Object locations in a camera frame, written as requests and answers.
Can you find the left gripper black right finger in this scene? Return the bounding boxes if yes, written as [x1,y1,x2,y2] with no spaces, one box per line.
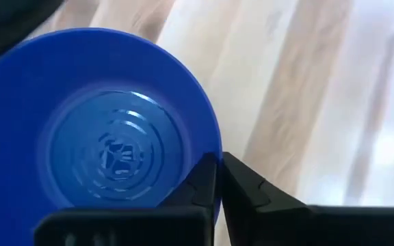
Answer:
[221,152,394,246]

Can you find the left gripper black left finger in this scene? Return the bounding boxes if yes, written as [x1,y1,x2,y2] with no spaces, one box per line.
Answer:
[34,152,218,246]

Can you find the blue plastic mini bowl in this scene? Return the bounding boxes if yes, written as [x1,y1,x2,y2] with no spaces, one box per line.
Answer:
[0,27,224,246]

